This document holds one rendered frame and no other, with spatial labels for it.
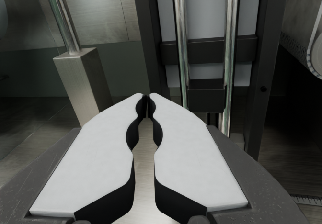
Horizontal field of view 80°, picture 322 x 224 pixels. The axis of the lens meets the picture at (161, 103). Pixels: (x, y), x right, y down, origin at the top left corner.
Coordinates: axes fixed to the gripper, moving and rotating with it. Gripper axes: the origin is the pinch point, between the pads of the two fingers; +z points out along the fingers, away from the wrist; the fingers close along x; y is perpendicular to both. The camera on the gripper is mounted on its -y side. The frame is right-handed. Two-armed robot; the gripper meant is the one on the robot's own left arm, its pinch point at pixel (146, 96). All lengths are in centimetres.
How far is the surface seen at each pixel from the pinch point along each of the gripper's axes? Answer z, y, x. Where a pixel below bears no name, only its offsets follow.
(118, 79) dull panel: 67, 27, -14
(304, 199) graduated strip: 11.5, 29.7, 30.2
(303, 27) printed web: 24.7, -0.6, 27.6
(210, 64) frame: 15.6, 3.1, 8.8
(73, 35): 44.2, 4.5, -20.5
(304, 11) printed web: 25.8, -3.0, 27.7
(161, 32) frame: 17.4, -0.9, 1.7
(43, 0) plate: 73, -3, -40
